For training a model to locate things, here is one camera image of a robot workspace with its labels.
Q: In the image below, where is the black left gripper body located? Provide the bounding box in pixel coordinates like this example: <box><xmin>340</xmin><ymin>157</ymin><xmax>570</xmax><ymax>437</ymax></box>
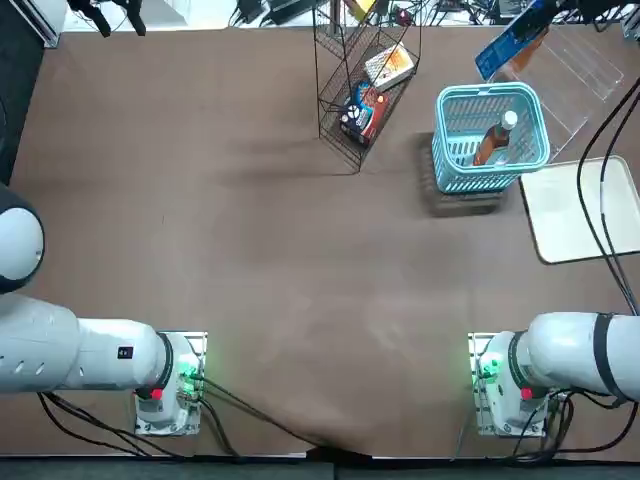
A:
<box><xmin>67</xmin><ymin>0</ymin><xmax>144</xmax><ymax>14</ymax></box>

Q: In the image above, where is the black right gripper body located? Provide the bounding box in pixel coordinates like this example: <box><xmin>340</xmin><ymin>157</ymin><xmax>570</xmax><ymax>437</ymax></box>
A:
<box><xmin>543</xmin><ymin>0</ymin><xmax>592</xmax><ymax>19</ymax></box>

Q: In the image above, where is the blue Oreo cookie box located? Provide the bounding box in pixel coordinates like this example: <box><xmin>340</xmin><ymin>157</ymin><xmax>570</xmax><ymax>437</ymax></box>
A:
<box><xmin>473</xmin><ymin>7</ymin><xmax>549</xmax><ymax>82</ymax></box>

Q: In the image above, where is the amber tea bottle white cap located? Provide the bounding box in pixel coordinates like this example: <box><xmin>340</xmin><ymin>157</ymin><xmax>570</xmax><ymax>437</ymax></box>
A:
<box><xmin>512</xmin><ymin>37</ymin><xmax>545</xmax><ymax>72</ymax></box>
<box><xmin>472</xmin><ymin>110</ymin><xmax>520</xmax><ymax>167</ymax></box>

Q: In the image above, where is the clear acrylic beverage shelf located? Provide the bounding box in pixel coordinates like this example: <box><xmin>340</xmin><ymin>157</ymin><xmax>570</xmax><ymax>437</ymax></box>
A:
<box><xmin>487</xmin><ymin>24</ymin><xmax>626</xmax><ymax>156</ymax></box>

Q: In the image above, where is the light blue plastic shopping basket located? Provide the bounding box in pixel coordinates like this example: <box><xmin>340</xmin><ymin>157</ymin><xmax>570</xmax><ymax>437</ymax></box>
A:
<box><xmin>430</xmin><ymin>82</ymin><xmax>552</xmax><ymax>195</ymax></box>

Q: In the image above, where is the black power adapter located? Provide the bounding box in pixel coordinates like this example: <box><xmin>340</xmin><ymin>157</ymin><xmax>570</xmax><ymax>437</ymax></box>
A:
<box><xmin>234</xmin><ymin>0</ymin><xmax>266</xmax><ymax>24</ymax></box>

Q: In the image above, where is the white cracker stick box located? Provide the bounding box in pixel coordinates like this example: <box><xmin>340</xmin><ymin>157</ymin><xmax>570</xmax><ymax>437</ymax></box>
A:
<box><xmin>364</xmin><ymin>45</ymin><xmax>416</xmax><ymax>92</ymax></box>

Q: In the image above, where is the black finned power supply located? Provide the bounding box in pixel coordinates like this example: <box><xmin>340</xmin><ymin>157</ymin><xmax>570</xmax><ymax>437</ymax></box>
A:
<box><xmin>267</xmin><ymin>0</ymin><xmax>317</xmax><ymax>14</ymax></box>

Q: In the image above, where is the yellow nabati wafer box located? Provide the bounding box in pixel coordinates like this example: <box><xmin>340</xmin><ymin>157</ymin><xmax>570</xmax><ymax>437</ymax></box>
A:
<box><xmin>347</xmin><ymin>0</ymin><xmax>379</xmax><ymax>22</ymax></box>

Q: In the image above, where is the dark chocolate cookie box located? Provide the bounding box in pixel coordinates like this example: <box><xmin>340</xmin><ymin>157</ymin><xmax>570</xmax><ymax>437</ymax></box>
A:
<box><xmin>337</xmin><ymin>82</ymin><xmax>392</xmax><ymax>147</ymax></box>

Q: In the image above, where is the cream plastic tray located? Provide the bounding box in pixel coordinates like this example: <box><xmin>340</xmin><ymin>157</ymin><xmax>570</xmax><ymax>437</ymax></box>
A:
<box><xmin>518</xmin><ymin>154</ymin><xmax>640</xmax><ymax>265</ymax></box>

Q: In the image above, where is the aluminium frame post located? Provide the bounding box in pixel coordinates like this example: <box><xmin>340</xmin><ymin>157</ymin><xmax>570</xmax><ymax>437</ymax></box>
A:
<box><xmin>327</xmin><ymin>0</ymin><xmax>347</xmax><ymax>31</ymax></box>

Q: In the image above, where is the black wire snack shelf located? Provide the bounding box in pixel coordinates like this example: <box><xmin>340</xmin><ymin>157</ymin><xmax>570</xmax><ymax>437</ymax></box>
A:
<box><xmin>312</xmin><ymin>0</ymin><xmax>424</xmax><ymax>175</ymax></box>

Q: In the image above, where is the black base cable bundle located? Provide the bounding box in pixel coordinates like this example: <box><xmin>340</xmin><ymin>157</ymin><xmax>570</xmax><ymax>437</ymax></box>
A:
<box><xmin>452</xmin><ymin>387</ymin><xmax>634</xmax><ymax>461</ymax></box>

